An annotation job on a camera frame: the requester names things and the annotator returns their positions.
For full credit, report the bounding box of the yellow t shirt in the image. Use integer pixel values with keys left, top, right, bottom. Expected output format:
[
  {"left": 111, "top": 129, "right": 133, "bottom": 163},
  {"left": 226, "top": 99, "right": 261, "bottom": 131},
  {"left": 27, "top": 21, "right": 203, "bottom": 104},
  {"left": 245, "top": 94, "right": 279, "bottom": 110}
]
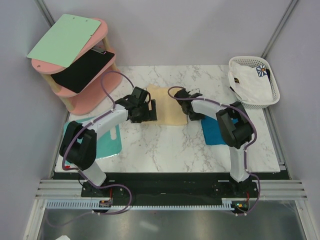
[{"left": 144, "top": 84, "right": 188, "bottom": 126}]

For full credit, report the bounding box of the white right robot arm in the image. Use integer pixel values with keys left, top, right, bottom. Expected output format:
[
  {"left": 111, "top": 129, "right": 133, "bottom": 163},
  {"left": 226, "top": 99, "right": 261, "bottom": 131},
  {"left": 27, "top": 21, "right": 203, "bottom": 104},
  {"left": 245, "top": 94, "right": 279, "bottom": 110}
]
[{"left": 167, "top": 86, "right": 257, "bottom": 197}]

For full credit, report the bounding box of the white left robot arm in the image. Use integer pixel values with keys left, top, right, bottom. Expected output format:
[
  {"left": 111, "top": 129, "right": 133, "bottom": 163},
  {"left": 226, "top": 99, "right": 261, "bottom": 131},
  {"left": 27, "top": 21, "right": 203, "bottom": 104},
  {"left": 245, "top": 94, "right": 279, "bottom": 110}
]
[{"left": 59, "top": 87, "right": 157, "bottom": 197}]

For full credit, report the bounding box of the blue t shirt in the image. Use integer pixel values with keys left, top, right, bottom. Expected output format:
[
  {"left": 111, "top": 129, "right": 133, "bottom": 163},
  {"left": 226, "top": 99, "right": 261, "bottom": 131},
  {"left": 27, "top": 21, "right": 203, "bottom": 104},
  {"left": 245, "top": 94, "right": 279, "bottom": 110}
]
[{"left": 201, "top": 116, "right": 226, "bottom": 146}]

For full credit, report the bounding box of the teal cutting board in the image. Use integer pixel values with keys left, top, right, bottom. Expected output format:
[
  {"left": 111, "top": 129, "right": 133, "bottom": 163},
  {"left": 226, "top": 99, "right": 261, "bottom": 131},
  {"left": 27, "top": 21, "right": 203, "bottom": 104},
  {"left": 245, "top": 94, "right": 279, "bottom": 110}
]
[{"left": 62, "top": 119, "right": 123, "bottom": 160}]

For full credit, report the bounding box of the black clipboard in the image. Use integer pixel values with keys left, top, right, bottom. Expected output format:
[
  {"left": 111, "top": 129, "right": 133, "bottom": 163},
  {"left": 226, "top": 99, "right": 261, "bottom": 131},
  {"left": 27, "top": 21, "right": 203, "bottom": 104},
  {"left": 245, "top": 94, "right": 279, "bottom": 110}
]
[{"left": 51, "top": 48, "right": 115, "bottom": 94}]

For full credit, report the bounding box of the white t shirt with flower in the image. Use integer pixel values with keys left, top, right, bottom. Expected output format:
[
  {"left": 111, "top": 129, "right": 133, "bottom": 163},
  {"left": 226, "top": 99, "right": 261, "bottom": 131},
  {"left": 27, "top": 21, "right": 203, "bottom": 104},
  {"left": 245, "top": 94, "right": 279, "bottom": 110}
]
[{"left": 228, "top": 61, "right": 273, "bottom": 105}]

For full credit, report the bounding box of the white plastic basket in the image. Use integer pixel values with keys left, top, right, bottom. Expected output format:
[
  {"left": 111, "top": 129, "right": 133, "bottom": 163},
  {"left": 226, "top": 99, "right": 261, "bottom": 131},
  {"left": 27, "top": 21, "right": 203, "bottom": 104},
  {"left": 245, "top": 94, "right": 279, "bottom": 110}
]
[{"left": 228, "top": 56, "right": 280, "bottom": 109}]

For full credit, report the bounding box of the green clipboard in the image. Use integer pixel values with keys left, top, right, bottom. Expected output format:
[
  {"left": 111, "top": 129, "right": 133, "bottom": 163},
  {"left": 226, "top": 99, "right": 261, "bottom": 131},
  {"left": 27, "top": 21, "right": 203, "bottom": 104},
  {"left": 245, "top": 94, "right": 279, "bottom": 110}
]
[{"left": 27, "top": 14, "right": 101, "bottom": 68}]

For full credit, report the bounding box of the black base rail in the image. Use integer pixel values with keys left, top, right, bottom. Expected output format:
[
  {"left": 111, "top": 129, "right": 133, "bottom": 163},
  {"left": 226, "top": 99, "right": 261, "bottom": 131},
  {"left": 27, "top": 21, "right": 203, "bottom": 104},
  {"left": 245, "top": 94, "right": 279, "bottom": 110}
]
[{"left": 53, "top": 170, "right": 289, "bottom": 205}]

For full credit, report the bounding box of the white cable duct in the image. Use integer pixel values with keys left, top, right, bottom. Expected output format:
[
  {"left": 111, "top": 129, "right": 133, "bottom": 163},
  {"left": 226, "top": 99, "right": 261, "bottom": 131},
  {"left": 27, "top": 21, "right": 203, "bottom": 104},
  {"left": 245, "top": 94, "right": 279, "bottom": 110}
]
[{"left": 45, "top": 199, "right": 249, "bottom": 211}]

